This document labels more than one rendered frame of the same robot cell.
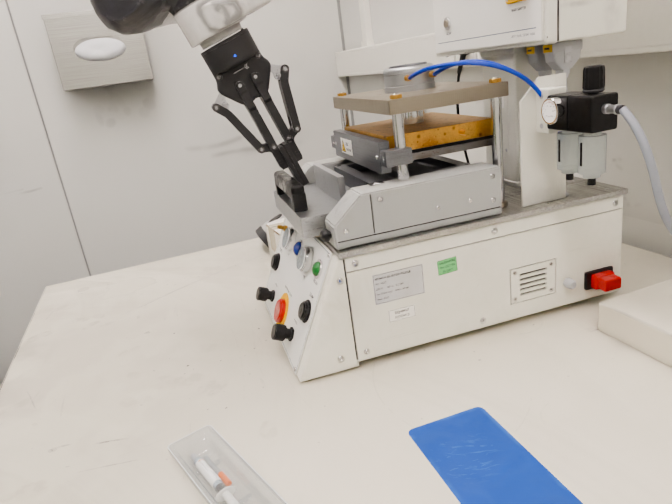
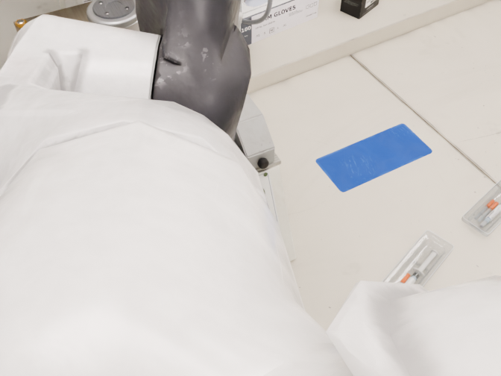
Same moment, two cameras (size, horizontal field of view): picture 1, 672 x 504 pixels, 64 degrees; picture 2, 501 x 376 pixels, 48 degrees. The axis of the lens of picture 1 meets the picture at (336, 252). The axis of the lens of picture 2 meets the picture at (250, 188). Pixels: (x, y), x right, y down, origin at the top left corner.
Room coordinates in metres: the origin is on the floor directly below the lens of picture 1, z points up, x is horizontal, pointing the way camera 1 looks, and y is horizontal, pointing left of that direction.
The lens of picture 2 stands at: (0.85, 0.58, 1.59)
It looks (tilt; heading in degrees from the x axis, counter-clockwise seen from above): 50 degrees down; 257
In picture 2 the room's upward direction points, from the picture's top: straight up
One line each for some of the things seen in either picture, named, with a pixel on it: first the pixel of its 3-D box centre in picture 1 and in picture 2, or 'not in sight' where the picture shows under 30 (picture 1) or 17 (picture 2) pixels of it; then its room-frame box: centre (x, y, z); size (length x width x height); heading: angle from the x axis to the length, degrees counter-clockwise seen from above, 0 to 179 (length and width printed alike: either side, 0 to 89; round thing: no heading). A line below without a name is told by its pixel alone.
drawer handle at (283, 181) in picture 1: (289, 189); not in sight; (0.83, 0.06, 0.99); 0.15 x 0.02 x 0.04; 14
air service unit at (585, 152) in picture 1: (574, 126); not in sight; (0.70, -0.33, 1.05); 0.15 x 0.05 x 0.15; 14
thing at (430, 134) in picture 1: (413, 118); not in sight; (0.88, -0.15, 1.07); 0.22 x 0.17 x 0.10; 14
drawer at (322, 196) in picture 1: (372, 184); not in sight; (0.87, -0.08, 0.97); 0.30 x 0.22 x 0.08; 104
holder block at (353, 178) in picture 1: (399, 172); not in sight; (0.88, -0.12, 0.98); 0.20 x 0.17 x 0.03; 14
